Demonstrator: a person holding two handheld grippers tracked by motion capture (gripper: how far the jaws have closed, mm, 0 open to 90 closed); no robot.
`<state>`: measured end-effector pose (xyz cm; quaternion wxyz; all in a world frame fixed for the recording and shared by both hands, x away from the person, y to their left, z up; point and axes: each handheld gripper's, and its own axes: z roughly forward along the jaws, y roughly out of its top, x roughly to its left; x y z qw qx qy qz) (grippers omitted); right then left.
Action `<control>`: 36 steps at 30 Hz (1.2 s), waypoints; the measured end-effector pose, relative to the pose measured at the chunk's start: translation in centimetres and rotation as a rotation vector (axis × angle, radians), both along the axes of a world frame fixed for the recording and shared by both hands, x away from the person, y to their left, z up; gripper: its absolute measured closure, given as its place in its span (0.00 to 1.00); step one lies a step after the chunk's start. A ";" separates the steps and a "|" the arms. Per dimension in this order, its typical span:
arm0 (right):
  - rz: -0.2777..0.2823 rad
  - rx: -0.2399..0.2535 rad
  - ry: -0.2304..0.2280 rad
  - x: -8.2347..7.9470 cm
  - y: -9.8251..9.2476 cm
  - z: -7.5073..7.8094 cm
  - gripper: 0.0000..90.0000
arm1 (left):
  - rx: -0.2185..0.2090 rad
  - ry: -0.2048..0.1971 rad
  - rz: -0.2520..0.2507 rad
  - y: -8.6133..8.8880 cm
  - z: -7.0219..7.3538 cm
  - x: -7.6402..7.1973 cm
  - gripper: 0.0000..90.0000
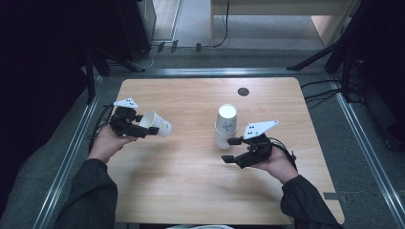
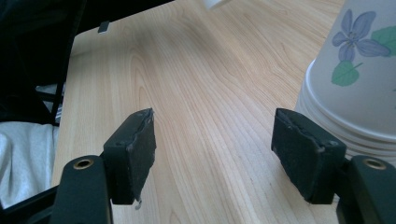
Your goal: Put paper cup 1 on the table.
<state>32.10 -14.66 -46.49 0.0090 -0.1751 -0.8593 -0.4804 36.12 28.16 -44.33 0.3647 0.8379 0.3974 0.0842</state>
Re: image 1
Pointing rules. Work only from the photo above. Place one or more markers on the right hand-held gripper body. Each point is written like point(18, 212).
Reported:
point(256, 149)

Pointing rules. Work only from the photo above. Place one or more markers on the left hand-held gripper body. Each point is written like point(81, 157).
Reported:
point(125, 122)

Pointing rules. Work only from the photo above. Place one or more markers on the person's left hand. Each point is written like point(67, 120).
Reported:
point(106, 143)

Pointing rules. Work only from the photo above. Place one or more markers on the person's right hand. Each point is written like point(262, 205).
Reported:
point(280, 165)

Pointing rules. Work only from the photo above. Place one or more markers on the black table grommet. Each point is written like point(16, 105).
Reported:
point(243, 92)

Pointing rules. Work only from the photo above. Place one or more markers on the black stand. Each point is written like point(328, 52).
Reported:
point(90, 79)
point(344, 47)

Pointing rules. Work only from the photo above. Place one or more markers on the black cabinet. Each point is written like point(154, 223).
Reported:
point(133, 28)

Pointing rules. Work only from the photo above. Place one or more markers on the grey tape piece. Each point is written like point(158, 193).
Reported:
point(335, 196)

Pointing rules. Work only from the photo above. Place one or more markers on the dark curtain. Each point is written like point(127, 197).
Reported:
point(387, 57)
point(38, 79)

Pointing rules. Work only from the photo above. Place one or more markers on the metal floor rail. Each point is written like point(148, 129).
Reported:
point(366, 152)
point(216, 72)
point(68, 159)

